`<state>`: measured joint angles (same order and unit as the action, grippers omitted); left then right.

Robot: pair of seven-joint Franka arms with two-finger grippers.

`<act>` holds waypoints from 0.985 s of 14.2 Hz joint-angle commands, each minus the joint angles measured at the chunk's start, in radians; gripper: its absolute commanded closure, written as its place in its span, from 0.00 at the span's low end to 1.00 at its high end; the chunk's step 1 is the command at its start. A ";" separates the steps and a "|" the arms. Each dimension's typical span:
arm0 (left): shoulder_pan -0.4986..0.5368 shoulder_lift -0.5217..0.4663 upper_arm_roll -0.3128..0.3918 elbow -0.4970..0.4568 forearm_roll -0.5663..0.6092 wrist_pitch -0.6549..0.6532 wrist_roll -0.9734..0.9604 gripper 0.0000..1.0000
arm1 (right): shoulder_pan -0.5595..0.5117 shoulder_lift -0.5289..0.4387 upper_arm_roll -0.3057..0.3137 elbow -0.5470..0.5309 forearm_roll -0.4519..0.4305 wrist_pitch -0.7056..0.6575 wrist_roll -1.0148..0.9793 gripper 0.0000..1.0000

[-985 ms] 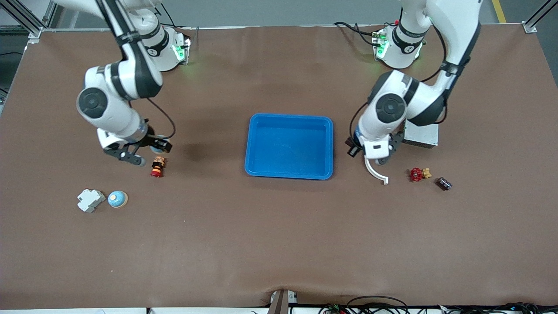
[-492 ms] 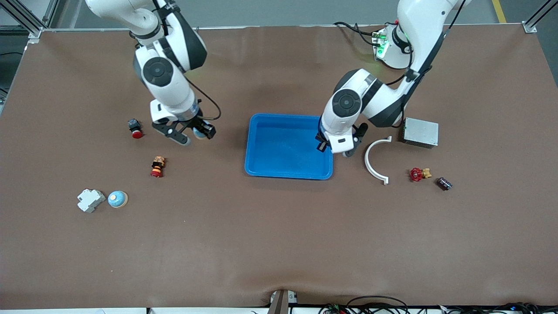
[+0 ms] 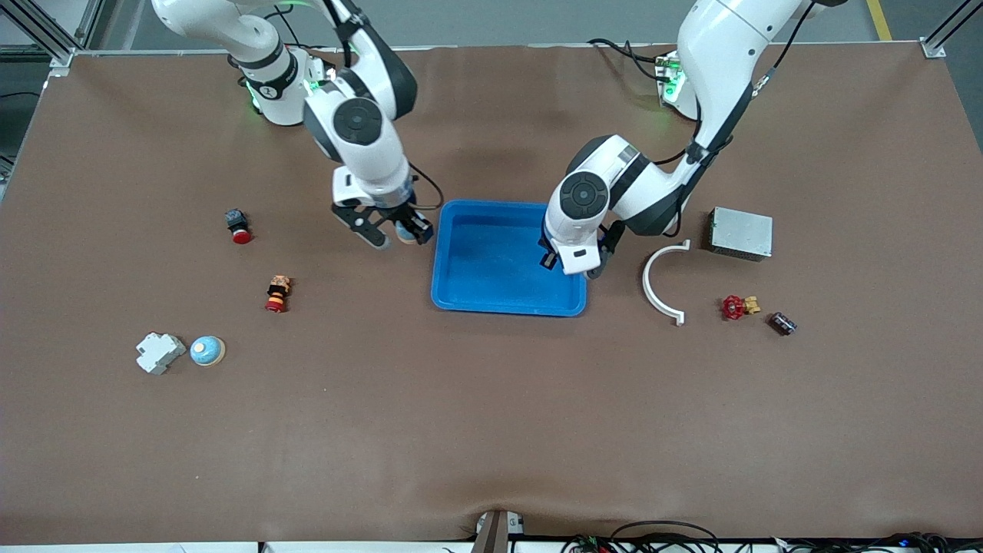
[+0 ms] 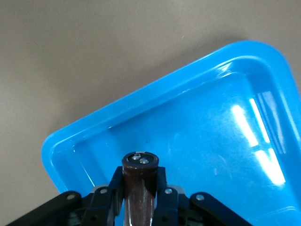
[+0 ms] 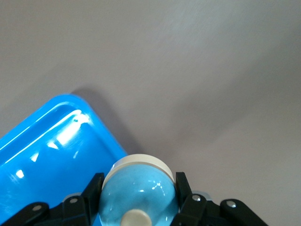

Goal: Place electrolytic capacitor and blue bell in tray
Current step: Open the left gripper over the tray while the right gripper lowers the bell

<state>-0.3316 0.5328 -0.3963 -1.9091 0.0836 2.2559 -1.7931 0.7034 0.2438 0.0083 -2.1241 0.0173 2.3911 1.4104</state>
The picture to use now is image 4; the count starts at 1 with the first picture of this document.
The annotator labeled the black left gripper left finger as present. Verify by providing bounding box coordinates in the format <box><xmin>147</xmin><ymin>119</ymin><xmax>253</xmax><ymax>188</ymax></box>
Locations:
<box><xmin>7</xmin><ymin>166</ymin><xmax>125</xmax><ymax>226</ymax></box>

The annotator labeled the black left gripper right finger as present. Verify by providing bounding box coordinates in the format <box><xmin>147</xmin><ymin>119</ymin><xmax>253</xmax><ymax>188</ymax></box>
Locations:
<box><xmin>150</xmin><ymin>167</ymin><xmax>253</xmax><ymax>226</ymax></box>

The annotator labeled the plain brown electrolytic capacitor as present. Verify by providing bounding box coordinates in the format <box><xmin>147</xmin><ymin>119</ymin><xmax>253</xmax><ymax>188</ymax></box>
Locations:
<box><xmin>121</xmin><ymin>150</ymin><xmax>160</xmax><ymax>226</ymax></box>

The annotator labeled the blue plastic tray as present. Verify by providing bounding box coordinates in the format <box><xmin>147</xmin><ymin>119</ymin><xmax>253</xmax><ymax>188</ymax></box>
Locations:
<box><xmin>41</xmin><ymin>40</ymin><xmax>301</xmax><ymax>226</ymax></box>

